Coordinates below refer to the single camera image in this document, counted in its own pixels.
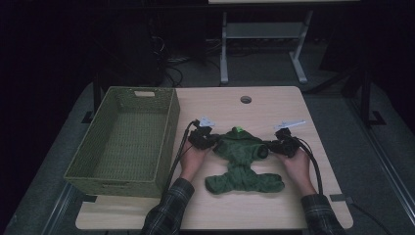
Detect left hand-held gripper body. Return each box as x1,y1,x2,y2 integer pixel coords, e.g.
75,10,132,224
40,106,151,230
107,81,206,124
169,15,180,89
188,116,216,151

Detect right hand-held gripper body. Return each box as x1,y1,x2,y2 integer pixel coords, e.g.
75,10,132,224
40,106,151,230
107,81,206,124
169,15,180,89
272,119,307,158

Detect green fleece pet garment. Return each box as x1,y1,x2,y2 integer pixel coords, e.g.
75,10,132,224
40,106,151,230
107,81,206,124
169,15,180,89
204,125,286,196

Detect green woven basket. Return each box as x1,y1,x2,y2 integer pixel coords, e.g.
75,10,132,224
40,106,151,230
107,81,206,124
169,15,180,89
64,85,181,199

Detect person's left hand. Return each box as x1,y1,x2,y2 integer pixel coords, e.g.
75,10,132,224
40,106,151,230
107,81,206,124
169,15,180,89
178,141,210,182

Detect person's right hand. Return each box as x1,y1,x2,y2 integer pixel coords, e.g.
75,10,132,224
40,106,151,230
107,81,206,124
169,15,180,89
275,148,318,197

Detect grey tape strip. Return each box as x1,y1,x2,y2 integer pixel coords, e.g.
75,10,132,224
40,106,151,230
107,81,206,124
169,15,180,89
328,193,354,204

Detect black metal stand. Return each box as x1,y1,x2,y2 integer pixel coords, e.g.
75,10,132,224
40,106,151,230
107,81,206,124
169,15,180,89
341,63,388,127
80,72,103,125

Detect grey metal stand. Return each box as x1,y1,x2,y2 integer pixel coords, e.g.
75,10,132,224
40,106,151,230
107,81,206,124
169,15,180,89
219,10,314,86

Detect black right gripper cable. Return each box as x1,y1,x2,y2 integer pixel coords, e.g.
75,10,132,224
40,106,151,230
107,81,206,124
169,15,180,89
292,135,325,196

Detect bundle of floor cables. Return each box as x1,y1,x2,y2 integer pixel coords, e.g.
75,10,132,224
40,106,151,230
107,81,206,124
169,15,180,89
153,33,223,88

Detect black floor cable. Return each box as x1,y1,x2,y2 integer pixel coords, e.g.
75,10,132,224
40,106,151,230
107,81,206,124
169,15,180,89
350,202,394,235

